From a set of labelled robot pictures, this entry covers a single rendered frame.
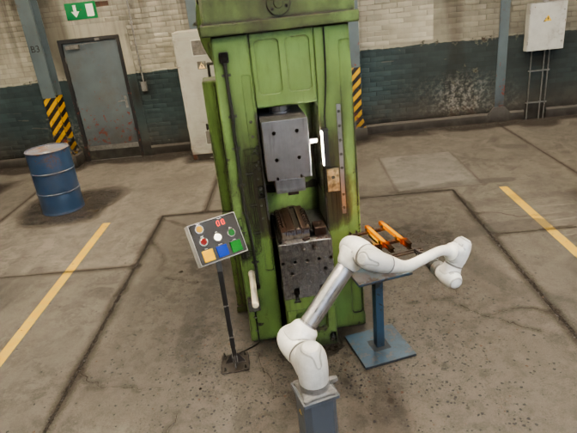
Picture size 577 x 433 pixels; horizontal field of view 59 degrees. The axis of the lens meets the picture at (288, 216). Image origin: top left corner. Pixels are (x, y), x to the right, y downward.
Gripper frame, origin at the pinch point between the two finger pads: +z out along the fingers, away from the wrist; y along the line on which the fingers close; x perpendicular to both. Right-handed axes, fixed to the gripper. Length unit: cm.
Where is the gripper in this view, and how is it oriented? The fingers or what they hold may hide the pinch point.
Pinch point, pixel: (417, 252)
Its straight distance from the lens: 332.7
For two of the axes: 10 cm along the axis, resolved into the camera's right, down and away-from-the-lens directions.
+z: -3.0, -3.5, 8.9
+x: -1.0, -9.1, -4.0
